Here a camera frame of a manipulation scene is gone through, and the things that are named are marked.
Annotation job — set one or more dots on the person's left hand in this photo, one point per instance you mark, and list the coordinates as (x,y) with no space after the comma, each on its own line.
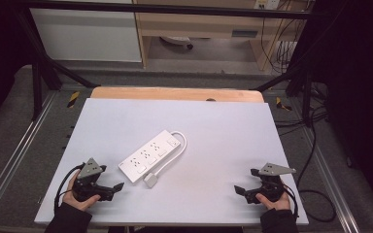
(77,204)

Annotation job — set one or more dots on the black metal frame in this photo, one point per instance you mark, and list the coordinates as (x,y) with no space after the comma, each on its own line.
(175,8)

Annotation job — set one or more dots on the white cabinet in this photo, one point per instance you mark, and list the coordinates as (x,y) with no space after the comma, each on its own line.
(87,35)

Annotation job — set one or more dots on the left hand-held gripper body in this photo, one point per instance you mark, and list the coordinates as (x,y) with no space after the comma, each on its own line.
(89,171)

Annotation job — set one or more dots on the white wall socket strip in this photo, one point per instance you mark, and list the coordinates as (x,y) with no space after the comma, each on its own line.
(267,4)

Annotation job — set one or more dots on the wooden table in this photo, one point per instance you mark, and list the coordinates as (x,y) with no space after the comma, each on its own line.
(175,94)

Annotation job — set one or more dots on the person's right hand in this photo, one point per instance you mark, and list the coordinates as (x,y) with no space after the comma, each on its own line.
(280,204)

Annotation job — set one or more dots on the aluminium floor rail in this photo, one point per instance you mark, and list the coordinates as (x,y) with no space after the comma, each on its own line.
(330,181)
(16,152)

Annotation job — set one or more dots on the white power plug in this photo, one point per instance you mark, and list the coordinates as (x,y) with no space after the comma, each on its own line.
(150,180)

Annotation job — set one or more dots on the white power strip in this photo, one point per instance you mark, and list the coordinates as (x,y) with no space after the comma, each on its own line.
(149,156)

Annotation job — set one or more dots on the wooden desk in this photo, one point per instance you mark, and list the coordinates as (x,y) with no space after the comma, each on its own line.
(204,30)

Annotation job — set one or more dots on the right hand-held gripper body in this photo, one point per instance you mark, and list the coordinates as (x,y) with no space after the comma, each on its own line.
(272,186)

